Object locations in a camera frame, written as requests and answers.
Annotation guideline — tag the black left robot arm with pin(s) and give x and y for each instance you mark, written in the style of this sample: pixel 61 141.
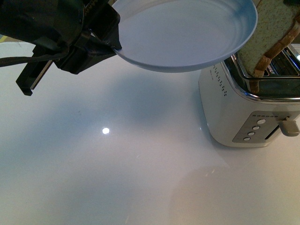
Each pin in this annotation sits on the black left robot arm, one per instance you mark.
pixel 72 34

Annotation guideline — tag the white chrome two-slot toaster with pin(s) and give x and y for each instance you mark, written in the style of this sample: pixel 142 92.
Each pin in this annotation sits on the white chrome two-slot toaster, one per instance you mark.
pixel 247 112

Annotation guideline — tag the light blue plate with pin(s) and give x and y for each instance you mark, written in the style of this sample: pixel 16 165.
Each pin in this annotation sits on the light blue plate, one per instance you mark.
pixel 176 36

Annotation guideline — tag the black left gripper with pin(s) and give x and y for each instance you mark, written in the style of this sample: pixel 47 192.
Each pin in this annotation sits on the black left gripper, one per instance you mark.
pixel 89 49

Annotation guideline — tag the bread slice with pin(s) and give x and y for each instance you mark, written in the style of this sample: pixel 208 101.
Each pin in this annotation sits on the bread slice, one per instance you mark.
pixel 277 26

